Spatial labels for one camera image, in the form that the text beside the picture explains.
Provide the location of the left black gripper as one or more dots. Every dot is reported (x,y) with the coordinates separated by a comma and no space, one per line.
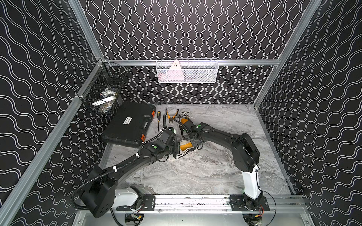
(175,145)

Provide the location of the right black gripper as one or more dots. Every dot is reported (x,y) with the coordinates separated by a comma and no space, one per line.
(189,138)

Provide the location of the orange insole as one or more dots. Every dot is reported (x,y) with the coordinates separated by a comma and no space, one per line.
(184,120)
(185,145)

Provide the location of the black white sneaker with laces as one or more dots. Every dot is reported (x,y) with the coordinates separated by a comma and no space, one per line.
(185,113)

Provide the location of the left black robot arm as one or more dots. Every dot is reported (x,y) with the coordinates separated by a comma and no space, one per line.
(98,193)

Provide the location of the yellow black pliers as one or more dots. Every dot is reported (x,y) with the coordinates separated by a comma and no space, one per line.
(170,116)

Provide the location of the black yellow screwdriver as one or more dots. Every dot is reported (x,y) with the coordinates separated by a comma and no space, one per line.
(158,120)

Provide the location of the black plastic tool case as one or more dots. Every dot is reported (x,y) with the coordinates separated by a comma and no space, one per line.
(130,125)

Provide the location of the pink triangular item in basket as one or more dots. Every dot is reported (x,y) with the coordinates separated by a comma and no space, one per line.
(175,72)

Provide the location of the white items in black basket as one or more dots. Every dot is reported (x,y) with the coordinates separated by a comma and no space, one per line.
(107,99)

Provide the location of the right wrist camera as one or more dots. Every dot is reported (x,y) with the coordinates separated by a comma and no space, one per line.
(190,126)

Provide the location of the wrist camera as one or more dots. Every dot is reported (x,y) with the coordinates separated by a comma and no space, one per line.
(167,137)
(190,126)

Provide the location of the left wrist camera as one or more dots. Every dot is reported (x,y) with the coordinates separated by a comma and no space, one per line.
(167,137)

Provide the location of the white wire wall basket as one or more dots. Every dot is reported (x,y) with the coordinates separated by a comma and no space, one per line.
(195,70)

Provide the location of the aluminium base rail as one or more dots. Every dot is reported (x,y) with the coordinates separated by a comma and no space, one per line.
(226,204)

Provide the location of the black wire corner basket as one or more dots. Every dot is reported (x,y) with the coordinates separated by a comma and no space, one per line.
(110,75)

